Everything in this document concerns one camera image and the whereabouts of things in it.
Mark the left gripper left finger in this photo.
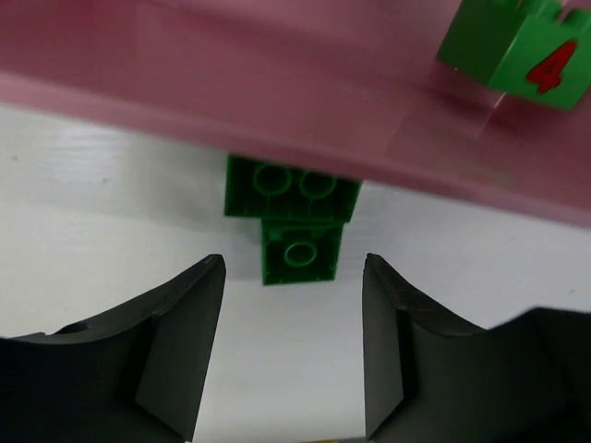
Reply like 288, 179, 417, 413
1, 254, 226, 442

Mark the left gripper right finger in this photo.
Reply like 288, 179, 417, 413
362, 254, 590, 442

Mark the green lego brick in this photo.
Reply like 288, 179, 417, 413
437, 1, 590, 110
224, 155, 362, 222
261, 220, 344, 286

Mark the large pink container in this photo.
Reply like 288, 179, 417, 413
1, 1, 590, 227

